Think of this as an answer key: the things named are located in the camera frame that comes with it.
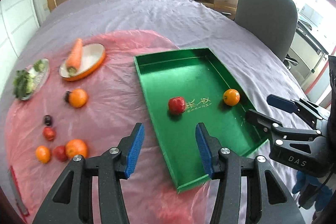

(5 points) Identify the white desk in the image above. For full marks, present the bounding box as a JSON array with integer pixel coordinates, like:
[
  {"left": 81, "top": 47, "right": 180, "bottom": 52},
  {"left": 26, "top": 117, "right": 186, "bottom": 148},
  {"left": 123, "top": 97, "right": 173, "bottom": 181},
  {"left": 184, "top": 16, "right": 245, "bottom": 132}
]
[{"left": 288, "top": 14, "right": 334, "bottom": 91}]

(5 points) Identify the green leafy bok choy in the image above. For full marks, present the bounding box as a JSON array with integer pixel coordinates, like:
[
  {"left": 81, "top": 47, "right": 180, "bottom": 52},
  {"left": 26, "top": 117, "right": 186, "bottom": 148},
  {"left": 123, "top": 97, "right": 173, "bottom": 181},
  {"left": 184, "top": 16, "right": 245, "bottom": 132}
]
[{"left": 13, "top": 59, "right": 43, "bottom": 100}]

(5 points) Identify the white wardrobe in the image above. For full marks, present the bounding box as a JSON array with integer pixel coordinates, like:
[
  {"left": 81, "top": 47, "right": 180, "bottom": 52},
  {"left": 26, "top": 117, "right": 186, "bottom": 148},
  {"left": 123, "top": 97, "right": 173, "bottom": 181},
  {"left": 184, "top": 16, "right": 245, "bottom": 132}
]
[{"left": 0, "top": 0, "right": 39, "bottom": 89}]

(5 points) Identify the dark plum near dish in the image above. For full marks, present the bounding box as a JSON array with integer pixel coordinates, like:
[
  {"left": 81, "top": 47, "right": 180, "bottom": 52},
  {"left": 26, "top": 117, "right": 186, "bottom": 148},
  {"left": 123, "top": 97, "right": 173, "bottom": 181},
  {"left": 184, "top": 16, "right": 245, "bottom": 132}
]
[{"left": 64, "top": 91, "right": 71, "bottom": 103}]

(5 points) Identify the white patterned plate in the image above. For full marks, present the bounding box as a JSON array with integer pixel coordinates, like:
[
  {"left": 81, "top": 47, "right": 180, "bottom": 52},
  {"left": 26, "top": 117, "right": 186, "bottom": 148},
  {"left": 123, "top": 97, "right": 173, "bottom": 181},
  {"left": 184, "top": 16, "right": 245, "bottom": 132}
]
[{"left": 21, "top": 58, "right": 50, "bottom": 101}]

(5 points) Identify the orange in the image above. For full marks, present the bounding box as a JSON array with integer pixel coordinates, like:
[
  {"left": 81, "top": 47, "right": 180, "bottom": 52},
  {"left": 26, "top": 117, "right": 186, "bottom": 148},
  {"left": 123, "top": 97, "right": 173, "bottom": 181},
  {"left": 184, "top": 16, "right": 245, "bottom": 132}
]
[
  {"left": 223, "top": 89, "right": 240, "bottom": 106},
  {"left": 35, "top": 145, "right": 51, "bottom": 164},
  {"left": 65, "top": 139, "right": 89, "bottom": 159},
  {"left": 69, "top": 89, "right": 88, "bottom": 108}
]

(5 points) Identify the orange oval dish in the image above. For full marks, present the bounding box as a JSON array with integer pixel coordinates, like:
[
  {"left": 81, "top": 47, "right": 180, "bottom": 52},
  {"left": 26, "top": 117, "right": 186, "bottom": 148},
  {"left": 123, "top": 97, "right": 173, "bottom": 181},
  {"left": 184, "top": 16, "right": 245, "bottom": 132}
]
[{"left": 59, "top": 43, "right": 106, "bottom": 81}]

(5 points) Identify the orange carrot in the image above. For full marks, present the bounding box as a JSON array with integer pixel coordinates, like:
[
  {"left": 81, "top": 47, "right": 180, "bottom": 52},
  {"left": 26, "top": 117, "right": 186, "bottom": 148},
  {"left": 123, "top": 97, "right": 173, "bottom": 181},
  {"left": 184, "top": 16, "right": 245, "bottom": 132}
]
[{"left": 66, "top": 38, "right": 83, "bottom": 77}]

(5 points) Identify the pink plastic sheet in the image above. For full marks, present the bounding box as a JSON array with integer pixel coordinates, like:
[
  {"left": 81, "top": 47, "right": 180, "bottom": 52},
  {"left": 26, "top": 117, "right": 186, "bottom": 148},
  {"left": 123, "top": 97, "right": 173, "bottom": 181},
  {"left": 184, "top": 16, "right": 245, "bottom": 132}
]
[{"left": 4, "top": 31, "right": 209, "bottom": 223}]

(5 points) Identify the green shallow box tray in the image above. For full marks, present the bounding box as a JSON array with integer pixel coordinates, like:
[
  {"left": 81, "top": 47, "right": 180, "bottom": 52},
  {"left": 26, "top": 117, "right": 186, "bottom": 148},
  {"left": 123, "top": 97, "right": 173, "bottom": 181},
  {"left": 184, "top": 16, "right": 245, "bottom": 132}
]
[{"left": 134, "top": 48, "right": 266, "bottom": 193}]

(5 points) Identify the red apple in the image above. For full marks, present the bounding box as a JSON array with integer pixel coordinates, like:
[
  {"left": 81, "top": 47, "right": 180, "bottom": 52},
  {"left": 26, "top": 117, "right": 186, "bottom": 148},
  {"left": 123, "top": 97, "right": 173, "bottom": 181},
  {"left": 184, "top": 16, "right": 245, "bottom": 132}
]
[
  {"left": 43, "top": 127, "right": 56, "bottom": 141},
  {"left": 52, "top": 145, "right": 68, "bottom": 162},
  {"left": 168, "top": 97, "right": 186, "bottom": 115}
]

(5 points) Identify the dark plum left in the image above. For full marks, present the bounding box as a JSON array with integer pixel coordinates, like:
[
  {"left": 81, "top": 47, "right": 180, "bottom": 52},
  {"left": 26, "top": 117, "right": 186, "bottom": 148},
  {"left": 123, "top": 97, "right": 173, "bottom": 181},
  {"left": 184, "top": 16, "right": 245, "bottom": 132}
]
[{"left": 43, "top": 115, "right": 53, "bottom": 127}]

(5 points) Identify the purple bed sheet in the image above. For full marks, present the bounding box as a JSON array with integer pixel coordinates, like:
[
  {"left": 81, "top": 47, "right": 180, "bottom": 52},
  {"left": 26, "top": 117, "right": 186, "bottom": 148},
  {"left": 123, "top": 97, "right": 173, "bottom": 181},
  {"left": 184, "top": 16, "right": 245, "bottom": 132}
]
[{"left": 1, "top": 0, "right": 305, "bottom": 223}]

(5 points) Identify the smartphone in red case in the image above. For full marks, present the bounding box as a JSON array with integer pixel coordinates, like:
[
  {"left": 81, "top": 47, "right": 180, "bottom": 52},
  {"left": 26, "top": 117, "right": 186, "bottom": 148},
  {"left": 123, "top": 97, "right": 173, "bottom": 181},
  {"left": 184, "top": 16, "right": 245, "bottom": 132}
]
[{"left": 8, "top": 166, "right": 30, "bottom": 219}]

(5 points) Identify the grey office chair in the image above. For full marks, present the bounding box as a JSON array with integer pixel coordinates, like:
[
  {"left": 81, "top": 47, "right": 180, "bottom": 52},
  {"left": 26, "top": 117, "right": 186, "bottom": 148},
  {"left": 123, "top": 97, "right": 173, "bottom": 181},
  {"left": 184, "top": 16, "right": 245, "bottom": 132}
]
[{"left": 234, "top": 0, "right": 298, "bottom": 61}]

